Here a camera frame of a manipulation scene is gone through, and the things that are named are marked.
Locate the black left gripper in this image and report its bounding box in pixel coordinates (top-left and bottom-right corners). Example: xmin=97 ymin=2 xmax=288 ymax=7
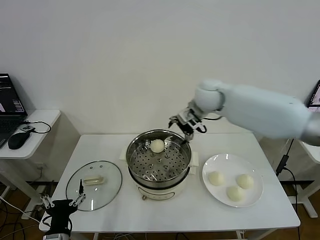
xmin=39 ymin=178 xmax=87 ymax=233

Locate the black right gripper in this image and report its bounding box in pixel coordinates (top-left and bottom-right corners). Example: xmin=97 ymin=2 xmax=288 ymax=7
xmin=168 ymin=101 xmax=208 ymax=146

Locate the white steamed baozi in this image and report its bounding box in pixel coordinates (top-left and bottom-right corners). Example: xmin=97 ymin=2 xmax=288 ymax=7
xmin=207 ymin=171 xmax=225 ymax=187
xmin=235 ymin=173 xmax=255 ymax=190
xmin=225 ymin=185 xmax=246 ymax=203
xmin=149 ymin=139 xmax=166 ymax=154

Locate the glass lid with cream handle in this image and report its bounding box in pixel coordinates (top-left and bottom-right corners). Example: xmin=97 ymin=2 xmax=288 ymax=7
xmin=65 ymin=160 xmax=123 ymax=213

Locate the stainless steel steamer basket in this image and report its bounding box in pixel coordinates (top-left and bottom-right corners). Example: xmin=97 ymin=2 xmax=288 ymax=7
xmin=125 ymin=129 xmax=193 ymax=188

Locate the white round plate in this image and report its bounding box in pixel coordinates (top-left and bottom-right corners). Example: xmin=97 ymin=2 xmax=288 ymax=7
xmin=201 ymin=153 xmax=264 ymax=208

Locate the cream electric cooking pot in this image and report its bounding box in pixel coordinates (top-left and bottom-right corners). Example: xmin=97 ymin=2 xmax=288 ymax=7
xmin=118 ymin=149 xmax=200 ymax=202

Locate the black computer mouse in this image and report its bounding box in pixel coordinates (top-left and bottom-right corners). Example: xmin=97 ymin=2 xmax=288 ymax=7
xmin=7 ymin=131 xmax=33 ymax=150

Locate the white side table with mouse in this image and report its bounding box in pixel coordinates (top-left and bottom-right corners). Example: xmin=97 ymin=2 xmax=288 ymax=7
xmin=0 ymin=109 xmax=62 ymax=213

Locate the black laptop with dark screen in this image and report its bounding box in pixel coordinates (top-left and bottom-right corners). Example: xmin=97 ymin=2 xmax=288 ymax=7
xmin=0 ymin=73 xmax=28 ymax=148

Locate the black laptop with pale screen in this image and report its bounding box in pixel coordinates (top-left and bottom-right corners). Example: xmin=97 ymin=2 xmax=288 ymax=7
xmin=306 ymin=79 xmax=320 ymax=113

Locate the white side table with label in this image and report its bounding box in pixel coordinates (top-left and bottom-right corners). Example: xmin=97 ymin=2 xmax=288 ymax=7
xmin=297 ymin=141 xmax=320 ymax=218

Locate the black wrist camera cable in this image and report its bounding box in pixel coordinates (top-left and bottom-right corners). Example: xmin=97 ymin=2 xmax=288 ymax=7
xmin=199 ymin=114 xmax=224 ymax=134

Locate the thin black looped cable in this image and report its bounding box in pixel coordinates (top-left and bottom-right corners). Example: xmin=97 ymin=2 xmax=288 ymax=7
xmin=22 ymin=120 xmax=52 ymax=135

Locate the black cable with inline adapter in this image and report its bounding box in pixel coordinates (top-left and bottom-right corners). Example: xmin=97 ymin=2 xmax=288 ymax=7
xmin=274 ymin=138 xmax=301 ymax=213

